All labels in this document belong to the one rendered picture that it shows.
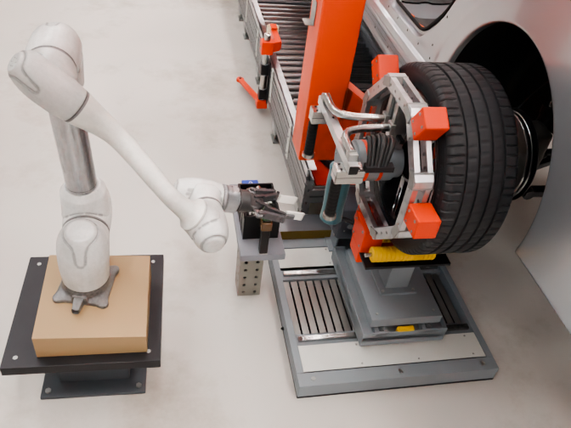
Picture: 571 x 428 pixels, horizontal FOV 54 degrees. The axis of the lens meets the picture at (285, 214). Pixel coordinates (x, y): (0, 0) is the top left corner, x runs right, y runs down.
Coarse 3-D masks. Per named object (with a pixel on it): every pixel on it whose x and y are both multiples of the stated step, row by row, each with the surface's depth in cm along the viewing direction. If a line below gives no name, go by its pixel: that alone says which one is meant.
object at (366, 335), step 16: (336, 256) 254; (336, 272) 255; (352, 288) 243; (352, 304) 235; (352, 320) 235; (368, 336) 223; (384, 336) 225; (400, 336) 227; (416, 336) 229; (432, 336) 231
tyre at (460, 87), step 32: (416, 64) 184; (448, 64) 183; (448, 96) 168; (480, 96) 170; (480, 128) 166; (512, 128) 168; (448, 160) 164; (480, 160) 165; (512, 160) 167; (448, 192) 167; (480, 192) 168; (512, 192) 170; (448, 224) 172; (480, 224) 175
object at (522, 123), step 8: (520, 120) 193; (520, 128) 193; (528, 128) 192; (520, 136) 193; (528, 136) 192; (520, 144) 193; (528, 144) 190; (520, 152) 193; (528, 152) 190; (520, 160) 193; (528, 160) 190; (520, 168) 193; (528, 168) 192; (520, 176) 193; (528, 176) 193; (520, 184) 195
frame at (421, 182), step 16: (384, 80) 187; (400, 80) 183; (368, 96) 202; (384, 96) 199; (400, 96) 175; (416, 96) 174; (368, 112) 208; (416, 112) 168; (416, 144) 168; (416, 160) 167; (416, 176) 167; (432, 176) 168; (368, 192) 216; (416, 192) 169; (368, 208) 210; (400, 208) 178; (368, 224) 207; (384, 224) 204; (400, 224) 178
